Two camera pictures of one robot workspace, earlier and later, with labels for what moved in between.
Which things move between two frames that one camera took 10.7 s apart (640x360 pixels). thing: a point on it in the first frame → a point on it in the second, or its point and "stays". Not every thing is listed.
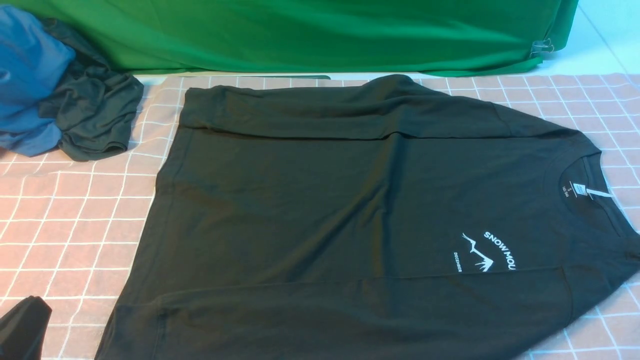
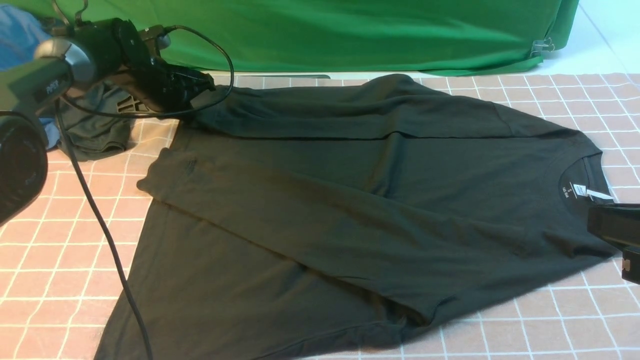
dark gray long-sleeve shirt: [377, 217] stays
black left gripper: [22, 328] → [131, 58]
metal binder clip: [539, 47] stays
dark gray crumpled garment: [95, 112] stays
